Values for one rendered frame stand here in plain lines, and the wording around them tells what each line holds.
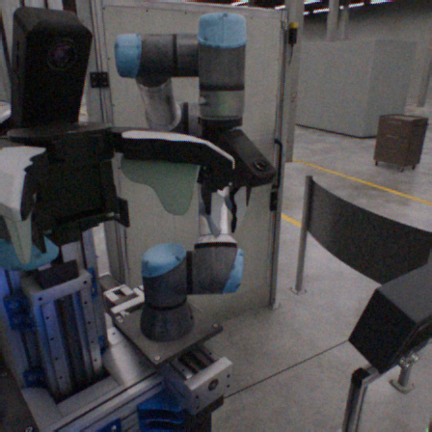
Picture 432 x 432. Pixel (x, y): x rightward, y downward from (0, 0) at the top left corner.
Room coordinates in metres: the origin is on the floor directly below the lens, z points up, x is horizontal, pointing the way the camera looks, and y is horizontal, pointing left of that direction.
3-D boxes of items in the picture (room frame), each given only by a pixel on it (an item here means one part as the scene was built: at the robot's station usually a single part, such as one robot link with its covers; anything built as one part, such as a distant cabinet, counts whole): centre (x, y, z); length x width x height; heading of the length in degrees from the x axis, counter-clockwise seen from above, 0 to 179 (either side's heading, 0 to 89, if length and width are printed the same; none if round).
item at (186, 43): (0.74, 0.02, 1.73); 0.11 x 0.11 x 0.08; 4
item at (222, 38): (0.65, -0.01, 1.73); 0.09 x 0.08 x 0.11; 4
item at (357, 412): (0.65, -0.33, 0.96); 0.03 x 0.03 x 0.20; 32
